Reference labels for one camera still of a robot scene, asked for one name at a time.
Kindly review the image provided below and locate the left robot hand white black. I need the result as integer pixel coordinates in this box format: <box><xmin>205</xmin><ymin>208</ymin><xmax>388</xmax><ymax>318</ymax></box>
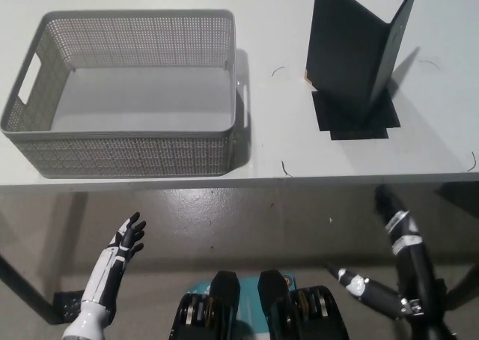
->
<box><xmin>106</xmin><ymin>211</ymin><xmax>147</xmax><ymax>268</ymax></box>

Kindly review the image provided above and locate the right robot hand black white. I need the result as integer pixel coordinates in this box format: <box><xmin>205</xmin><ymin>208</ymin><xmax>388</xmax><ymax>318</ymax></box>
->
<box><xmin>327</xmin><ymin>185</ymin><xmax>449</xmax><ymax>319</ymax></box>

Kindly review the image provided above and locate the black hardcover notebook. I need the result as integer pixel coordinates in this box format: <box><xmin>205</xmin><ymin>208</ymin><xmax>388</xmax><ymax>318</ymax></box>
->
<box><xmin>302</xmin><ymin>0</ymin><xmax>421</xmax><ymax>126</ymax></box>

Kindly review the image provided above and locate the black ribbed robot body block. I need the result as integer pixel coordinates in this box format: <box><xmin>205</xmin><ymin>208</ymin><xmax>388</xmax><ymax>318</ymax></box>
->
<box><xmin>257</xmin><ymin>268</ymin><xmax>352</xmax><ymax>340</ymax></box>
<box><xmin>168</xmin><ymin>270</ymin><xmax>241</xmax><ymax>340</ymax></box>

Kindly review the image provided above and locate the black metal table leg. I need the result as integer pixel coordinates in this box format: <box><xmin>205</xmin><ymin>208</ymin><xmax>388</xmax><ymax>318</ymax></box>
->
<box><xmin>443</xmin><ymin>270</ymin><xmax>479</xmax><ymax>313</ymax></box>
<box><xmin>0</xmin><ymin>253</ymin><xmax>58</xmax><ymax>324</ymax></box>

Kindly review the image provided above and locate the grey perforated plastic basket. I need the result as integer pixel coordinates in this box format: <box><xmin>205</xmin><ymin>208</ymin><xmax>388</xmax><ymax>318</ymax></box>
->
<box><xmin>0</xmin><ymin>8</ymin><xmax>251</xmax><ymax>180</ymax></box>

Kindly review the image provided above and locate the black table foot plate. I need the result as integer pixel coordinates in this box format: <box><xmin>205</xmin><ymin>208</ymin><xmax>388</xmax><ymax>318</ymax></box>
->
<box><xmin>52</xmin><ymin>289</ymin><xmax>85</xmax><ymax>321</ymax></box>

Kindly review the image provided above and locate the black tape patch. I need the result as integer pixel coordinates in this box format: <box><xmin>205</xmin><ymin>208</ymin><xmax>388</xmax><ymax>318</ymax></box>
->
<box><xmin>311</xmin><ymin>91</ymin><xmax>402</xmax><ymax>143</ymax></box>

